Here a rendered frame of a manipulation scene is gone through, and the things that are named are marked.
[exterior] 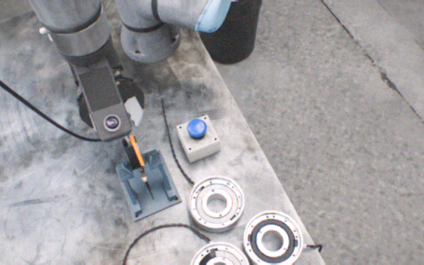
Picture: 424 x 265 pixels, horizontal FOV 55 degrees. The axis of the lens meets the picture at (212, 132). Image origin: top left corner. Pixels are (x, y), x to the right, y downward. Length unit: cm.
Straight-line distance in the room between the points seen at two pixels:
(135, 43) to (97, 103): 48
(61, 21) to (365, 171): 151
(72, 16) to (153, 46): 52
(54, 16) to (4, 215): 53
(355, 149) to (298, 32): 72
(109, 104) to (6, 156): 48
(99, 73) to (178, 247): 38
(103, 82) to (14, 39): 67
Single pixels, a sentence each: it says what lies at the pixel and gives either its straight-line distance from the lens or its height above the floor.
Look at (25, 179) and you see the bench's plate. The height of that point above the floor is 80.
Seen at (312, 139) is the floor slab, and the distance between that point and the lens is 183.
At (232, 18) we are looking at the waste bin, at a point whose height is 33.
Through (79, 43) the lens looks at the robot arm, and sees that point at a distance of 52.
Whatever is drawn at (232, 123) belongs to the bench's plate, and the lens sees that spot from 90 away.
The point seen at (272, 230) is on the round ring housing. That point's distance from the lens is 77.
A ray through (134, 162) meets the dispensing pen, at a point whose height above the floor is 91.
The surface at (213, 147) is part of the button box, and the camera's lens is 83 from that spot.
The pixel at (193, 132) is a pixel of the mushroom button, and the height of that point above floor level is 87.
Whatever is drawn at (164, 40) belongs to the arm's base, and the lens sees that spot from 100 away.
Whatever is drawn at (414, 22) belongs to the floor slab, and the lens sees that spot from 243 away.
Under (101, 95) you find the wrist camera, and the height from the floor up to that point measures 113.
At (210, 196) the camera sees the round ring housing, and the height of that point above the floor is 82.
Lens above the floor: 156
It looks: 59 degrees down
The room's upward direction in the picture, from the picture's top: 5 degrees counter-clockwise
